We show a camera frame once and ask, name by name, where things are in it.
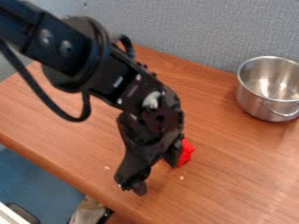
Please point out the white object at corner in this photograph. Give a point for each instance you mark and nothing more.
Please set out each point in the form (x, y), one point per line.
(9, 217)

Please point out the crumpled beige cloth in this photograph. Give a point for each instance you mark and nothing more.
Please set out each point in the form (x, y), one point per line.
(88, 212)

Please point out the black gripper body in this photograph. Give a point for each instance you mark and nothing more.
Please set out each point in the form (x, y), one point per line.
(143, 151)

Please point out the metal pot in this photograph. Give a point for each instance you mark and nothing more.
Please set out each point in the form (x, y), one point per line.
(268, 88)

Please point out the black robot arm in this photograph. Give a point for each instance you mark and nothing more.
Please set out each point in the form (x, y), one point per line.
(85, 62)

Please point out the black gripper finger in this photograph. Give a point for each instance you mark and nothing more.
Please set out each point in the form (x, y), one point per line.
(172, 153)
(139, 188)

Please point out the red plastic block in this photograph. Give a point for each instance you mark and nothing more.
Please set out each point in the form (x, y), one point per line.
(187, 150)

